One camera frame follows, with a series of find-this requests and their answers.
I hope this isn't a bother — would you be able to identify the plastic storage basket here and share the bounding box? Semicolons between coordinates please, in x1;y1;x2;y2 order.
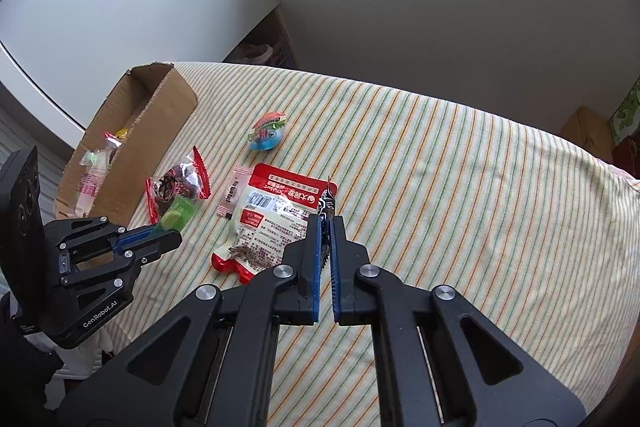
224;13;299;70

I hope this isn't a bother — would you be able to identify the large red white packet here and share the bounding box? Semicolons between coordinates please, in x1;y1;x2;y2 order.
210;163;338;285

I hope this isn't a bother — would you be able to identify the blue jelly cup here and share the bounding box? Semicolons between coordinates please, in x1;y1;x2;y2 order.
247;111;288;152

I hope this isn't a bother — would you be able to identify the small white pink packet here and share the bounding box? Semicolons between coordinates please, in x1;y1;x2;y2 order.
216;166;252;221

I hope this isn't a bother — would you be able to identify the striped tablecloth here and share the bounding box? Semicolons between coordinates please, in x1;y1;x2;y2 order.
90;62;640;427

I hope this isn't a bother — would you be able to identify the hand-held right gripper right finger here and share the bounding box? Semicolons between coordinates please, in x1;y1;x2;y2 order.
330;215;586;427

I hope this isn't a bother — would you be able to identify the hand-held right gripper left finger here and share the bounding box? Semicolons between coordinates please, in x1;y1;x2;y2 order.
57;214;323;427

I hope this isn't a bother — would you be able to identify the closed cardboard box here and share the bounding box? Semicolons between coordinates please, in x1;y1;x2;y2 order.
559;106;614;164

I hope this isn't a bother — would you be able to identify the green patterned box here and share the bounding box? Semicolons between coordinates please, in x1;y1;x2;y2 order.
606;79;640;144

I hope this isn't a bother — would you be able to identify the cardboard box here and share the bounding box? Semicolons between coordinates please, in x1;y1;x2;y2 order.
559;106;614;164
52;62;198;228

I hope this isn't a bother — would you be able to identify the dark chocolate bar wrapper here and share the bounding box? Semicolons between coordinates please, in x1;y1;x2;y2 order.
317;177;340;308

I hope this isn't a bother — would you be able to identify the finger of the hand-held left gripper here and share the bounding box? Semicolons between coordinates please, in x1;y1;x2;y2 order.
42;216;162;258
57;229;183;290

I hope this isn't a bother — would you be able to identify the red clear packet dark snack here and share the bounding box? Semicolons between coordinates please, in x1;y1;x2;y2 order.
145;146;213;225

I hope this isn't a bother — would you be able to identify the person's left forearm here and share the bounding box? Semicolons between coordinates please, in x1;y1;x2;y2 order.
0;292;66;414

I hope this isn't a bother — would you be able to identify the clear pink white packet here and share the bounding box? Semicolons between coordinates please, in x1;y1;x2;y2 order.
75;147;114;216

